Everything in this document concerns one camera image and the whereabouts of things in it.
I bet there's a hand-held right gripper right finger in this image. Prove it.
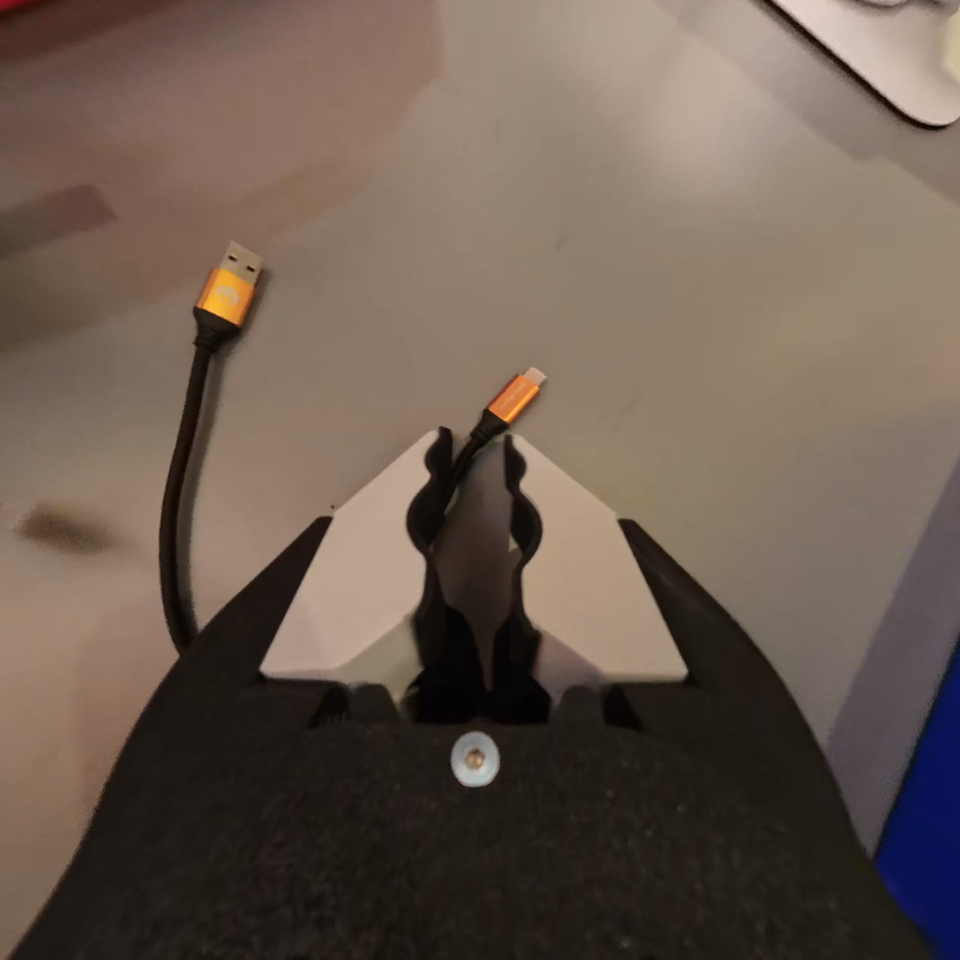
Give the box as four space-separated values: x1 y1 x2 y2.
486 432 689 712

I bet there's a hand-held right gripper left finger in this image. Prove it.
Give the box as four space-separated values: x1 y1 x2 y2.
258 427 487 715

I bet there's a black cable with orange plugs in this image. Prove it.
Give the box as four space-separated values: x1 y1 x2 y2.
157 238 550 655

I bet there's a blue plastic bin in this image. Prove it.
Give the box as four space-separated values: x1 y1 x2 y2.
873 652 960 960

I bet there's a grey desk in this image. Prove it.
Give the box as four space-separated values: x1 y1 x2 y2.
0 0 960 871

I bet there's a white stand base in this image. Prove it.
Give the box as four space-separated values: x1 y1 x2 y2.
765 0 960 129

